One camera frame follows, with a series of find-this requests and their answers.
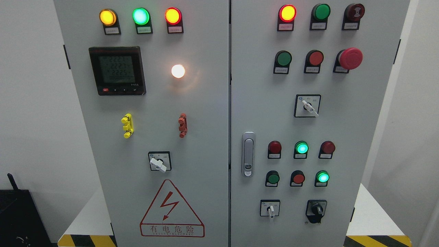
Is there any red terminal connector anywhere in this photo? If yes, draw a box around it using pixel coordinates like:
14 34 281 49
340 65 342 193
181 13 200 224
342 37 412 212
178 113 188 139

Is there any green indicator light top left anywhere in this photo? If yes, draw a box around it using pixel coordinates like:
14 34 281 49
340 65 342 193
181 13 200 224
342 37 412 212
132 8 153 34

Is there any green lit indicator middle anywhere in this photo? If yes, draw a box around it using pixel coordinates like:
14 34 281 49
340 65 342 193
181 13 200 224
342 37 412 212
294 141 309 159

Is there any white glowing indicator light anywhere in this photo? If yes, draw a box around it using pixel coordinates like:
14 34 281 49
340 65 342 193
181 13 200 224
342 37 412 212
171 64 186 79

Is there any black digital power meter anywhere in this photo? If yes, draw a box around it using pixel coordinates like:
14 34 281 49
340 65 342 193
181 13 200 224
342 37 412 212
89 46 147 96

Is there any red emergency stop button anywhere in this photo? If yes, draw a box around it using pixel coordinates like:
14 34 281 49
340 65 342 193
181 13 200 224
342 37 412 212
333 47 364 74

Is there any white selector switch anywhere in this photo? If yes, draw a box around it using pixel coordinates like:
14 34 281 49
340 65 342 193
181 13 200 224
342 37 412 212
294 94 321 118
259 200 281 218

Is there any grey electrical cabinet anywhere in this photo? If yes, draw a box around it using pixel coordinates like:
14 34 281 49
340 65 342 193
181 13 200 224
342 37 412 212
54 0 410 247

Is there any black box with antenna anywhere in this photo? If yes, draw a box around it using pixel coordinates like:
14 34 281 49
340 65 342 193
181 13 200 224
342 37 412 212
0 173 52 247

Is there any green push button second row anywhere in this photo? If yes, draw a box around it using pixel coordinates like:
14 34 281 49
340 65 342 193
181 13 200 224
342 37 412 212
273 50 292 74

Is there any red indicator light top left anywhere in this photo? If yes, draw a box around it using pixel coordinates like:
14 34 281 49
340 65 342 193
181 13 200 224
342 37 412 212
164 7 184 34

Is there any dark red indicator right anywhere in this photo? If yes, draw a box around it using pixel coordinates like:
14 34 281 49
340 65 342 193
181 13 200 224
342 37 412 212
319 141 336 159

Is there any red high voltage warning sticker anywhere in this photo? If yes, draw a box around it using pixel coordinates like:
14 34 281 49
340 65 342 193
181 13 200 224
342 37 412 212
139 179 205 238

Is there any red push button lower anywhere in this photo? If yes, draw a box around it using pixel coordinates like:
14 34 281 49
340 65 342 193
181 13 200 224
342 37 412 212
290 170 306 187

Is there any dark red indicator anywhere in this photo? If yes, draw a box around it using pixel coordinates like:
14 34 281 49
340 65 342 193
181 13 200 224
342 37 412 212
268 141 282 159
319 141 336 159

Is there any yellow terminal connector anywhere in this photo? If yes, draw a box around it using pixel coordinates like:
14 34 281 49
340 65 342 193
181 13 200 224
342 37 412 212
121 114 134 139

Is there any dark red indicator left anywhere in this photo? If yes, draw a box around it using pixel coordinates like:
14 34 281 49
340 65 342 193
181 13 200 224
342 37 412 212
268 141 282 159

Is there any green button top right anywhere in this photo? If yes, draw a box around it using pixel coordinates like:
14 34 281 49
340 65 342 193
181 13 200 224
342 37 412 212
309 3 331 30

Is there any white selector switch left door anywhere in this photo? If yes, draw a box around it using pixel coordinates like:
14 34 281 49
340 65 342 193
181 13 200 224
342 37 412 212
148 151 172 173

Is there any white selector switch bottom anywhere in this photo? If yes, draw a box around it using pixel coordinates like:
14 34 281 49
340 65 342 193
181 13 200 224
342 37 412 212
259 200 281 218

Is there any red black buzzer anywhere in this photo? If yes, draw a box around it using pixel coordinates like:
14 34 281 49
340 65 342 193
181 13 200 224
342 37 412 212
342 3 365 30

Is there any red lit indicator right door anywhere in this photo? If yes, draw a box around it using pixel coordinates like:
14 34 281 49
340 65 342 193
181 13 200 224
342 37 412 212
276 4 297 32

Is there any green push button lower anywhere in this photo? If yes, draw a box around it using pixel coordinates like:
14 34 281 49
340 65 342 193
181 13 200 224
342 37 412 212
265 170 280 187

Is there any white platform hazard striped edge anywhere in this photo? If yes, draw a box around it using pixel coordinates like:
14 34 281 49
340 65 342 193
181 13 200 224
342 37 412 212
56 185 412 247

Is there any red push button second row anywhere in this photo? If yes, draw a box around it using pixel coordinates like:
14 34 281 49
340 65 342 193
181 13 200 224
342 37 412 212
303 49 324 74

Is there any black rotary knob switch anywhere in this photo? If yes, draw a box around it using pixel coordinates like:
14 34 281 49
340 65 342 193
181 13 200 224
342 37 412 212
305 200 328 224

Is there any white selector switch upper right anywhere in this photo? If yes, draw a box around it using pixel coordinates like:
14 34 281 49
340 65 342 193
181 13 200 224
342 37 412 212
294 94 321 118

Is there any yellow indicator light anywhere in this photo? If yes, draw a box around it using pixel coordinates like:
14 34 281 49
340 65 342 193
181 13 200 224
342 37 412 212
99 9 121 35

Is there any green lit button lower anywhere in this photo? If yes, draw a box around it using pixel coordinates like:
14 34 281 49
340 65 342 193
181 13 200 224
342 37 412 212
314 170 330 187

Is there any silver door handle lock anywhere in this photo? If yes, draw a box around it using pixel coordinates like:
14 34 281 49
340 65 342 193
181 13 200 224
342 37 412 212
241 132 256 178

